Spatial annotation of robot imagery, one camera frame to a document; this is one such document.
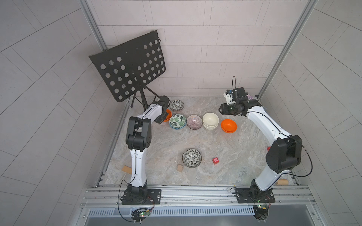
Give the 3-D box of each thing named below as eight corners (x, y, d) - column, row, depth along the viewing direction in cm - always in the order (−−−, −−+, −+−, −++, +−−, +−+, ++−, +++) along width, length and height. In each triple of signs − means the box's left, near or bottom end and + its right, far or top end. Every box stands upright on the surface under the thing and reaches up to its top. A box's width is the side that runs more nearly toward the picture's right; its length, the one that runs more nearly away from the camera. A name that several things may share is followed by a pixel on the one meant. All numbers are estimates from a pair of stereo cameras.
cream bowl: (202, 132, 98) (204, 125, 91) (201, 119, 105) (203, 112, 98) (217, 132, 98) (219, 125, 91) (215, 119, 105) (217, 112, 98)
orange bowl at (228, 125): (221, 133, 97) (222, 130, 93) (219, 122, 103) (220, 118, 100) (236, 133, 97) (238, 130, 94) (234, 122, 103) (235, 118, 100)
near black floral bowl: (182, 167, 83) (181, 165, 79) (182, 151, 89) (182, 148, 85) (201, 167, 83) (202, 165, 79) (200, 151, 89) (201, 148, 85)
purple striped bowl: (184, 127, 99) (184, 122, 95) (190, 117, 105) (190, 112, 100) (197, 133, 97) (198, 128, 92) (203, 122, 102) (203, 117, 98)
